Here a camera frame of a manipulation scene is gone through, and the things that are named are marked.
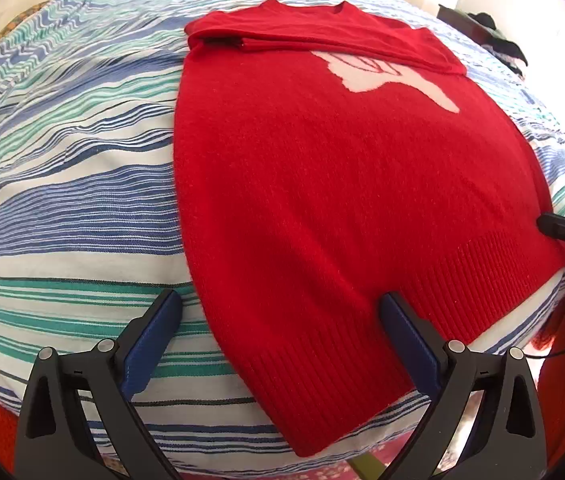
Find patterned rug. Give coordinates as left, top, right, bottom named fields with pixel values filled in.
left=102, top=439, right=413, bottom=480

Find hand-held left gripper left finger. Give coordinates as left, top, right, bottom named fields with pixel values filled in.
left=14, top=288, right=183, bottom=480

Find blue green striped duvet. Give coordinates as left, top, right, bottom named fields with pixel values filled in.
left=0, top=0, right=565, bottom=472

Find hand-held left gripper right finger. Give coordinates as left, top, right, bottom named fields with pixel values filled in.
left=379, top=291, right=548, bottom=480

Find pile of clothes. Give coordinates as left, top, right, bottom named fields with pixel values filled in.
left=467, top=10, right=531, bottom=81

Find green book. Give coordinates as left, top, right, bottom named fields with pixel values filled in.
left=349, top=454, right=379, bottom=480

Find red sweater with white rabbit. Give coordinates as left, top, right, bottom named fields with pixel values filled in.
left=172, top=0, right=565, bottom=445

